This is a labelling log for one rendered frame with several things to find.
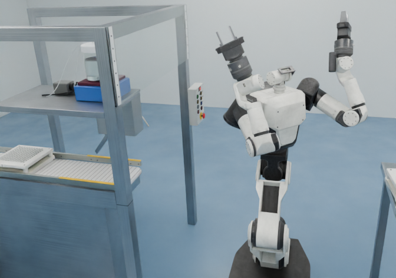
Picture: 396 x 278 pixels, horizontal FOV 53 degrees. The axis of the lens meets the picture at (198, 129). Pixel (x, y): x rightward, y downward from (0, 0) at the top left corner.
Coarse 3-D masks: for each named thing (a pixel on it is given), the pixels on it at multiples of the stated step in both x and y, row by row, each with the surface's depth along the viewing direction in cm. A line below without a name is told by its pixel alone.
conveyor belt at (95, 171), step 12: (48, 168) 227; (60, 168) 226; (72, 168) 225; (84, 168) 225; (96, 168) 224; (108, 168) 223; (132, 168) 222; (96, 180) 211; (108, 180) 211; (132, 180) 213
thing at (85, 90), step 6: (78, 84) 193; (84, 84) 192; (90, 84) 191; (96, 84) 190; (78, 90) 193; (84, 90) 192; (90, 90) 191; (96, 90) 190; (78, 96) 194; (84, 96) 193; (90, 96) 192; (96, 96) 191
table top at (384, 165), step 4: (384, 164) 206; (388, 164) 206; (392, 164) 205; (384, 168) 202; (384, 172) 199; (384, 176) 197; (384, 180) 197; (388, 192) 185; (392, 196) 178; (392, 200) 175; (392, 204) 175; (392, 208) 174
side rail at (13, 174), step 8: (8, 176) 218; (16, 176) 216; (24, 176) 214; (32, 176) 213; (40, 176) 211; (48, 176) 210; (72, 184) 206; (80, 184) 205; (88, 184) 203; (96, 184) 202; (104, 184) 200
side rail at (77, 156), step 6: (0, 150) 250; (6, 150) 248; (60, 156) 238; (66, 156) 236; (72, 156) 235; (78, 156) 233; (84, 156) 232; (102, 162) 230; (108, 162) 229; (132, 162) 224; (138, 162) 222
